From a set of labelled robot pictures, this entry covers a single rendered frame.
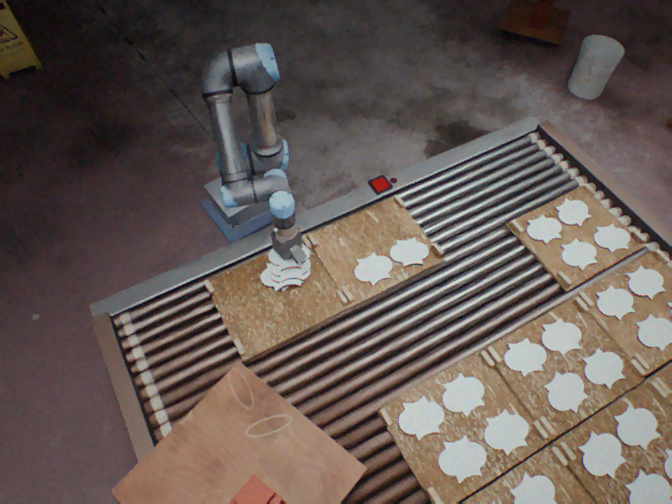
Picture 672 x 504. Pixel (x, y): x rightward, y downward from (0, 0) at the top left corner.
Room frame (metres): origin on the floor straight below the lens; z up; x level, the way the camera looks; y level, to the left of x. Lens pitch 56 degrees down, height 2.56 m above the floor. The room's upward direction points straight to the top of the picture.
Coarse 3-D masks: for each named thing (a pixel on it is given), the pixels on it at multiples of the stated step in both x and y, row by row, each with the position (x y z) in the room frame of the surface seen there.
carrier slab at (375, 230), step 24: (360, 216) 1.27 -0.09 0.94; (384, 216) 1.27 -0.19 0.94; (408, 216) 1.27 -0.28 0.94; (336, 240) 1.16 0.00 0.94; (360, 240) 1.16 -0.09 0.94; (384, 240) 1.16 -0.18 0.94; (336, 264) 1.05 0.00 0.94; (432, 264) 1.05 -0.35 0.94; (360, 288) 0.95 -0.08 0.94; (384, 288) 0.95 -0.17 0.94
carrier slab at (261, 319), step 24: (264, 264) 1.05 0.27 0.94; (312, 264) 1.05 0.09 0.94; (216, 288) 0.95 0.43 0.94; (240, 288) 0.95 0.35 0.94; (264, 288) 0.95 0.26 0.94; (312, 288) 0.95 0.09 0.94; (336, 288) 0.95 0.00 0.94; (240, 312) 0.85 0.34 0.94; (264, 312) 0.85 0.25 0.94; (288, 312) 0.85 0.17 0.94; (312, 312) 0.85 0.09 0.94; (336, 312) 0.85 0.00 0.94; (240, 336) 0.76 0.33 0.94; (264, 336) 0.76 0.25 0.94; (288, 336) 0.76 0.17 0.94
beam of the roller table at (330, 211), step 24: (528, 120) 1.85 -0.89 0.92; (480, 144) 1.69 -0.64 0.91; (504, 144) 1.71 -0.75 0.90; (408, 168) 1.55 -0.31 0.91; (432, 168) 1.55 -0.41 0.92; (360, 192) 1.41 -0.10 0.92; (312, 216) 1.29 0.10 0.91; (336, 216) 1.29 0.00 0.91; (240, 240) 1.18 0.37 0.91; (264, 240) 1.17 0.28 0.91; (192, 264) 1.07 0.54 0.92; (216, 264) 1.07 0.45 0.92; (144, 288) 0.96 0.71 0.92; (168, 288) 0.96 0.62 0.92; (96, 312) 0.86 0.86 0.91; (120, 312) 0.87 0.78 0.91
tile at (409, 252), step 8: (400, 240) 1.15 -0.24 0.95; (408, 240) 1.15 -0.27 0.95; (392, 248) 1.11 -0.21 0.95; (400, 248) 1.11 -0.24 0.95; (408, 248) 1.11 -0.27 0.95; (416, 248) 1.11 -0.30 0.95; (424, 248) 1.11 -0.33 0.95; (392, 256) 1.08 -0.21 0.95; (400, 256) 1.08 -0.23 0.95; (408, 256) 1.08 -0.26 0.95; (416, 256) 1.08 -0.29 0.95; (424, 256) 1.08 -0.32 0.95; (408, 264) 1.04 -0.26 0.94; (416, 264) 1.05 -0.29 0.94
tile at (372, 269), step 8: (376, 256) 1.08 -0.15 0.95; (384, 256) 1.08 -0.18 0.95; (360, 264) 1.04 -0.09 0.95; (368, 264) 1.04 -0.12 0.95; (376, 264) 1.04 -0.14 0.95; (384, 264) 1.04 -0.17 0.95; (360, 272) 1.01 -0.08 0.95; (368, 272) 1.01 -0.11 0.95; (376, 272) 1.01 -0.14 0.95; (384, 272) 1.01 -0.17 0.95; (360, 280) 0.98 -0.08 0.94; (368, 280) 0.97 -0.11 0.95; (376, 280) 0.97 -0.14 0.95
